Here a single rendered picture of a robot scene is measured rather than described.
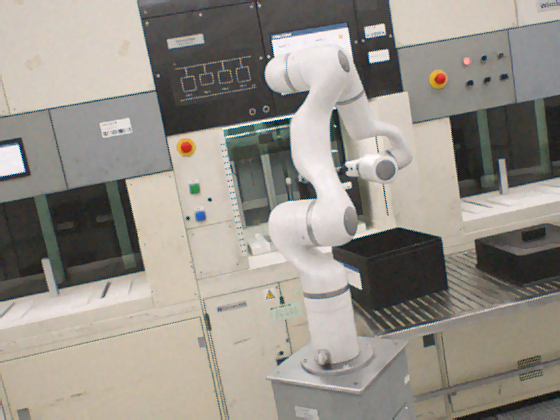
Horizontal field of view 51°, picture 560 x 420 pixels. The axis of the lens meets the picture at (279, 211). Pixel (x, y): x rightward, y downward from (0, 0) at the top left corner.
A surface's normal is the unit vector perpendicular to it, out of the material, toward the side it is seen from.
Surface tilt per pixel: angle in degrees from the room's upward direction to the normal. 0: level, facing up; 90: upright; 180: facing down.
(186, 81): 90
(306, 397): 90
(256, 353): 90
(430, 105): 90
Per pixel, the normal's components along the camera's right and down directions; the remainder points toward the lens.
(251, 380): 0.17, 0.13
